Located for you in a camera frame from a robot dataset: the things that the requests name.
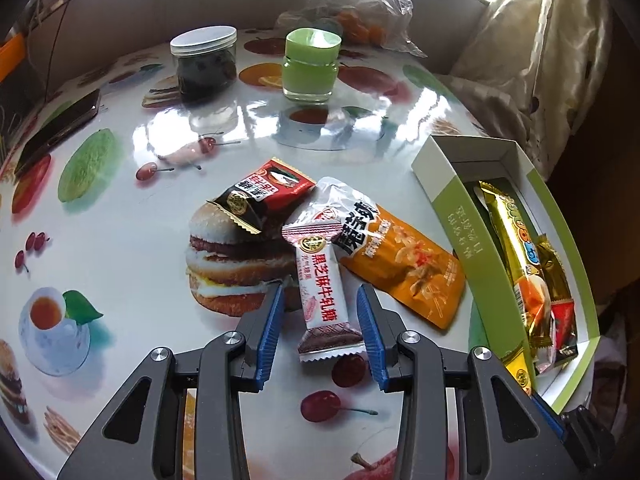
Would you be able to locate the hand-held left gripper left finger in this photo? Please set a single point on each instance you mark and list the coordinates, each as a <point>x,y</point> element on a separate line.
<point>265,335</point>

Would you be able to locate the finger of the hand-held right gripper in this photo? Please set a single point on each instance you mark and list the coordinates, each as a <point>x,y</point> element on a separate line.
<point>547,407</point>

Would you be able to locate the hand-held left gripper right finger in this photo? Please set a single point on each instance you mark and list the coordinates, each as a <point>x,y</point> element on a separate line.
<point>372,340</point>

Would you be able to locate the small red candy packet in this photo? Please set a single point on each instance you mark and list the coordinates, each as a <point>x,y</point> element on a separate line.
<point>562,325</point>

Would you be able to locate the gold peanut candy packet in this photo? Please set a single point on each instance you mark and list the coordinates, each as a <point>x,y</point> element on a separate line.
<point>555,270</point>

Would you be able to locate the white and green cardboard box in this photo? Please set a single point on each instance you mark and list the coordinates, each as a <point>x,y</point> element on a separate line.
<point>460,220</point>

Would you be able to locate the long gold snack bar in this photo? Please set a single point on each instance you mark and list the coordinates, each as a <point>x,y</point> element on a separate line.
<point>515,240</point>

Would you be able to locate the orange snack packet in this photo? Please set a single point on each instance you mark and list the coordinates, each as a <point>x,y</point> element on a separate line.
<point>400,260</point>

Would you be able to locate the black and red candy packet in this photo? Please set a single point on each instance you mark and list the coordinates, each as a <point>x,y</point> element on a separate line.
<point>265,190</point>

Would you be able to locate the brown wooden cabinet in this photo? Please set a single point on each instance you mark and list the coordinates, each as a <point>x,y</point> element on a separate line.
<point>610,210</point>

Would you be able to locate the green glass jar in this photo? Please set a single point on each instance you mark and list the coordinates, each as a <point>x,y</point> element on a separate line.
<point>310,70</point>

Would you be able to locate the dark jar with white lid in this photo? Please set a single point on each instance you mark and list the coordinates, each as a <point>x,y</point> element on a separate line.
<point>205,70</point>

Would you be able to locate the black smartphone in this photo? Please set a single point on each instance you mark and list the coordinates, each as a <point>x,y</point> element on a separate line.
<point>55,132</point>

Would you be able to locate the cream patterned curtain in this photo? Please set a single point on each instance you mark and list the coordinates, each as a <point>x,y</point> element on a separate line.
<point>540,60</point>

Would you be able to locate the clear plastic bag of fruit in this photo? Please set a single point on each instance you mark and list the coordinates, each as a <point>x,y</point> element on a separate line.
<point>360,5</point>

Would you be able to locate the orange plastic object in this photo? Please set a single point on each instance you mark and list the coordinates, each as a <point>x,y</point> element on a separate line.
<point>10,57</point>

